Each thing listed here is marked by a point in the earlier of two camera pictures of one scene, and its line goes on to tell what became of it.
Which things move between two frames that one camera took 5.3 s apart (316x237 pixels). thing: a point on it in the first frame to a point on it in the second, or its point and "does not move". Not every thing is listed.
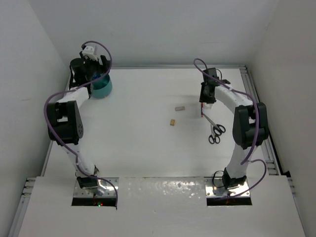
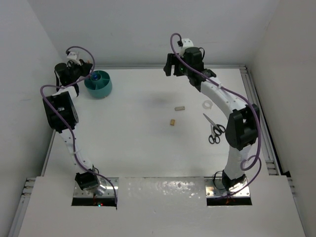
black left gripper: (101, 68) to (85, 67)
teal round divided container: (101, 89) does not move
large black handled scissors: (218, 129) does not move
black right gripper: (203, 98) to (171, 60)
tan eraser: (172, 122) does not move
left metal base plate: (110, 192) does not move
